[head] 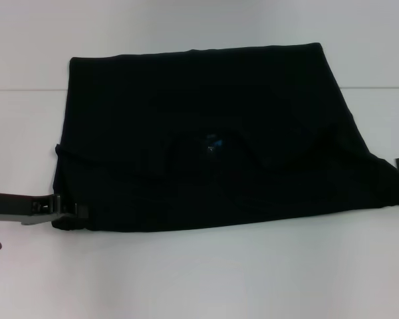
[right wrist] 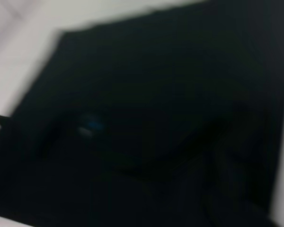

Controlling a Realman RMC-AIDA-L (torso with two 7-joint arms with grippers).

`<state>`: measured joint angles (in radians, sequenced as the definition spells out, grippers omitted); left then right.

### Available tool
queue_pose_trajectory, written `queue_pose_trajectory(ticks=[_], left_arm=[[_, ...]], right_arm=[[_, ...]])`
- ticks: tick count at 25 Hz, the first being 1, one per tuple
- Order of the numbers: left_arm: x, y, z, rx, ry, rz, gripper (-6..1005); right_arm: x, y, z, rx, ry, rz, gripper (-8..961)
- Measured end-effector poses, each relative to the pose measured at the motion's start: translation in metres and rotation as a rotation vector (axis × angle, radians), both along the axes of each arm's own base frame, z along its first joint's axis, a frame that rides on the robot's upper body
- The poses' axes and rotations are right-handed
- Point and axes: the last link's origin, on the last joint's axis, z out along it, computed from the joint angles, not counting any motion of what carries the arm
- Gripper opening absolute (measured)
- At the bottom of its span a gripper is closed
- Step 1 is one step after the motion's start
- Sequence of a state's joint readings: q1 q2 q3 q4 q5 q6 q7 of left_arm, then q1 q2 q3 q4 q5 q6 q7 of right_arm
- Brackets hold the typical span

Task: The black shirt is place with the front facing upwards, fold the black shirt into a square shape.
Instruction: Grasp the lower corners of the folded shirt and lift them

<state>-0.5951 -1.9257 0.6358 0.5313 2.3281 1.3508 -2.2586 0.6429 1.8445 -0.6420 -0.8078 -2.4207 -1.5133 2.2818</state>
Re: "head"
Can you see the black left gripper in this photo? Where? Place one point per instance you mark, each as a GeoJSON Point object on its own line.
{"type": "Point", "coordinates": [16, 206]}

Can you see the black shirt with FREE print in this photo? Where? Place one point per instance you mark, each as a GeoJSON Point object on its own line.
{"type": "Point", "coordinates": [199, 149]}

